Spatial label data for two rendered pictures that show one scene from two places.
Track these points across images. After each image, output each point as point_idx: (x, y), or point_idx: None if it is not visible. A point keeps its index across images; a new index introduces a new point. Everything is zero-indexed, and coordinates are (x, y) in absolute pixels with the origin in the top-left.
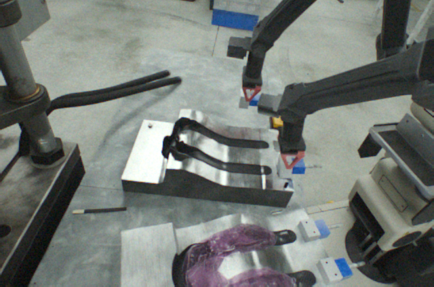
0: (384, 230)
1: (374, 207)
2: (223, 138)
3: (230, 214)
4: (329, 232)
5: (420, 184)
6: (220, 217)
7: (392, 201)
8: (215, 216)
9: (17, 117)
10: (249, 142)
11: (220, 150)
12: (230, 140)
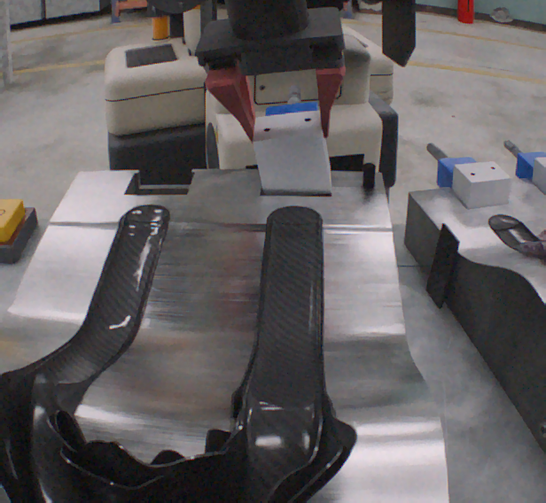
0: (360, 152)
1: None
2: (88, 339)
3: (436, 395)
4: (471, 158)
5: None
6: (458, 421)
7: (310, 97)
8: (460, 436)
9: None
10: (120, 262)
11: (178, 348)
12: (96, 318)
